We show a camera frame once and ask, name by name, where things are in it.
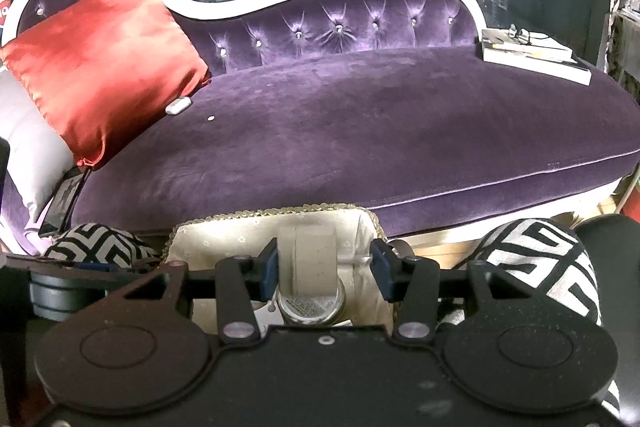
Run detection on round silver tin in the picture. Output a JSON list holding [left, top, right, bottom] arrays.
[[276, 289, 345, 326]]

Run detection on beige lined wicker basket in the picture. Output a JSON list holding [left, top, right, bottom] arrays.
[[164, 204, 394, 329]]

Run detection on white angled plug adapter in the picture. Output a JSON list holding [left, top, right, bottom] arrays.
[[252, 300, 284, 337]]

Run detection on black framed tablet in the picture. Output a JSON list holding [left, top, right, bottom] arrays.
[[38, 167, 91, 237]]

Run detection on black white patterned pillow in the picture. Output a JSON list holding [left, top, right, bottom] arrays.
[[438, 219, 620, 417]]

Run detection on white earbuds case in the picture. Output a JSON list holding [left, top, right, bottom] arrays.
[[165, 96, 192, 116]]

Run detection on grey cushion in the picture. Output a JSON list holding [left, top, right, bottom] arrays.
[[0, 66, 75, 221]]

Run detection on purple tufted velvet sofa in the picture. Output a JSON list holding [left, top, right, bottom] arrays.
[[8, 0, 639, 236]]

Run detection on red satin cushion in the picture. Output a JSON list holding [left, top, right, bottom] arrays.
[[1, 0, 210, 169]]

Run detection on black eyeglasses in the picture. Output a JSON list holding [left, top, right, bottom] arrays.
[[506, 24, 549, 46]]

